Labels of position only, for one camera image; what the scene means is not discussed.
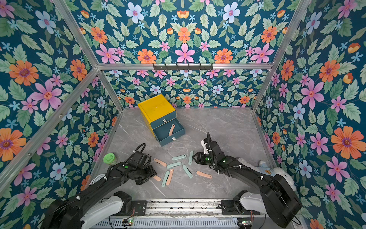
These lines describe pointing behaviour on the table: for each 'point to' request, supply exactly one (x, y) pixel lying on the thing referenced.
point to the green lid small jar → (110, 158)
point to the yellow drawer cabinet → (155, 108)
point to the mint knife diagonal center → (185, 168)
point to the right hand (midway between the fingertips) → (197, 154)
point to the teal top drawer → (163, 120)
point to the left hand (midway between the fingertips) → (157, 175)
